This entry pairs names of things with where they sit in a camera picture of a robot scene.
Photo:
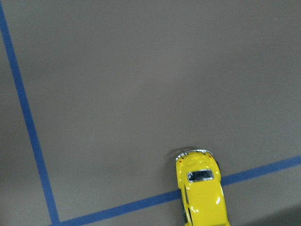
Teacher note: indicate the yellow beetle toy car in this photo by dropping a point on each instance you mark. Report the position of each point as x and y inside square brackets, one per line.
[199, 183]

